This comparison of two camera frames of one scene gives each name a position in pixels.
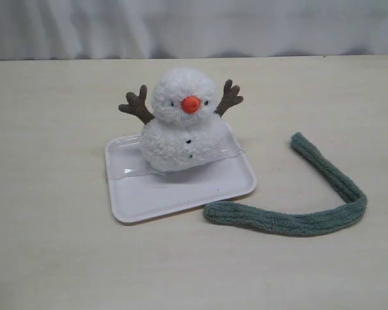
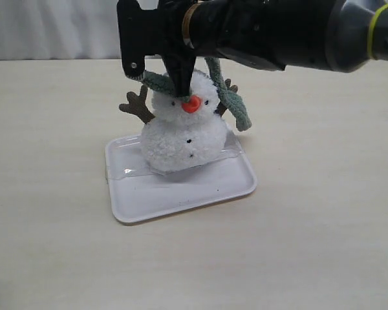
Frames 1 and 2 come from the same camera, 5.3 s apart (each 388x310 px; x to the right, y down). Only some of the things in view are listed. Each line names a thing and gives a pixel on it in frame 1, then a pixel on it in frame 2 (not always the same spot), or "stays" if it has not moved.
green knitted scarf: x=297 y=223 → x=163 y=83
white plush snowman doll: x=183 y=132 stays
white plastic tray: x=138 y=193 stays
